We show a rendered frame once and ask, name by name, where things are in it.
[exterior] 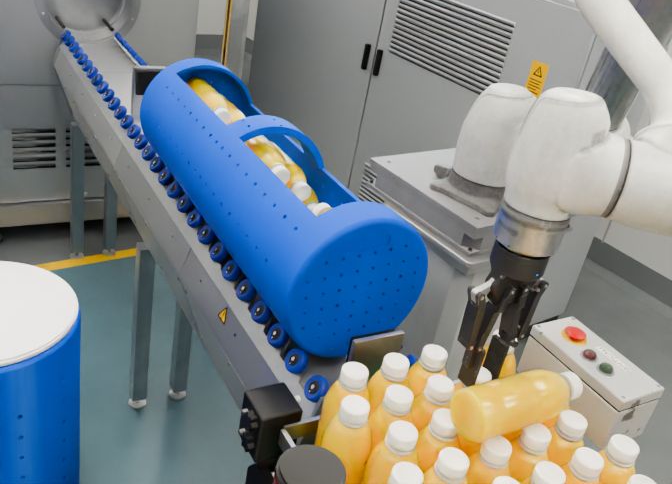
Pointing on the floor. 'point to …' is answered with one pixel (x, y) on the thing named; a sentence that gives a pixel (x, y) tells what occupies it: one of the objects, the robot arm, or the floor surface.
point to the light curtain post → (236, 25)
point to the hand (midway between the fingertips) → (483, 362)
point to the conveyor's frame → (258, 475)
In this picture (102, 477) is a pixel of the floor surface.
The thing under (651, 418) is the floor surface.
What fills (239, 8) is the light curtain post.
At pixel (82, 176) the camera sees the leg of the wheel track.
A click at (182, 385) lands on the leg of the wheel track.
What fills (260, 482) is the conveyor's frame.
